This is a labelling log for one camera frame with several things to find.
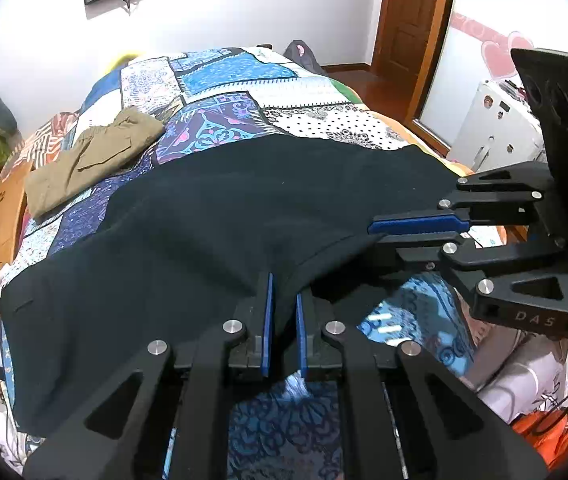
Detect wooden door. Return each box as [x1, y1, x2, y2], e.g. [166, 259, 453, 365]
[370, 0, 459, 157]

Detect black pants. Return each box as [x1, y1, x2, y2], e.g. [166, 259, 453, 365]
[0, 136, 470, 436]

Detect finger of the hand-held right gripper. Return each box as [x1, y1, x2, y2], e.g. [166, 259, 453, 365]
[373, 232, 568, 342]
[367, 165, 553, 236]

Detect dark grey bag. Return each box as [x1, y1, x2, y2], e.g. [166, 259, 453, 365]
[283, 39, 325, 77]

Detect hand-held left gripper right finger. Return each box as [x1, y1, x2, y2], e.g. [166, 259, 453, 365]
[296, 292, 549, 480]

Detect yellow foam tube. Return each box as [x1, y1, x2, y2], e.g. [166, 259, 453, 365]
[108, 50, 145, 74]

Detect white wardrobe sliding door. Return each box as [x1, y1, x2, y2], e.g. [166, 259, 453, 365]
[411, 0, 568, 158]

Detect khaki pants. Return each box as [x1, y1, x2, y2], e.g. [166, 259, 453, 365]
[23, 109, 167, 221]

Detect blue patchwork blanket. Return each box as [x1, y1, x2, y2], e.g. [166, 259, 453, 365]
[0, 47, 507, 480]

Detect orange striped sheet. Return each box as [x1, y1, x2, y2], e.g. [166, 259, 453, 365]
[0, 110, 84, 173]

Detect orange plastic bag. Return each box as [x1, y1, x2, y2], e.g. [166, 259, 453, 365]
[510, 396, 568, 472]

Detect white appliance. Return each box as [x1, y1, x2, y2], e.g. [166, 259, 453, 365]
[448, 79, 550, 177]

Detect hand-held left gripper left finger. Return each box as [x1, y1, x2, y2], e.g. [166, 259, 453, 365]
[23, 272, 277, 480]

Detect pink white quilt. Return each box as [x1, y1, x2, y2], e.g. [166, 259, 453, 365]
[462, 300, 568, 413]

